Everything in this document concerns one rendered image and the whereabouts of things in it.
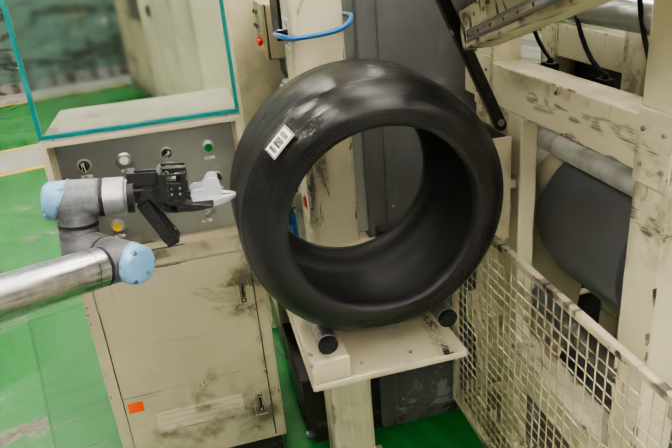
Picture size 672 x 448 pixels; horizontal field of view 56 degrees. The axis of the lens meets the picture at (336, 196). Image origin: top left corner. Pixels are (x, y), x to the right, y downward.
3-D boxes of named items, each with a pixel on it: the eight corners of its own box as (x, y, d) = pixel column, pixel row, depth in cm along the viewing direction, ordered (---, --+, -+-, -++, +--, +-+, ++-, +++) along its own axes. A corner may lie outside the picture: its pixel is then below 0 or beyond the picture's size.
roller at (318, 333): (300, 261, 167) (309, 272, 168) (286, 271, 167) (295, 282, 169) (331, 333, 135) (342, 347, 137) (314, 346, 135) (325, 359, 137)
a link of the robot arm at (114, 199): (105, 222, 121) (108, 206, 128) (130, 220, 122) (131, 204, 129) (100, 185, 118) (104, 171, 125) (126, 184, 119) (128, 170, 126)
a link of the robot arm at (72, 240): (90, 288, 119) (83, 233, 116) (54, 276, 124) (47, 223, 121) (124, 274, 125) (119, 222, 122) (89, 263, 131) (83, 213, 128)
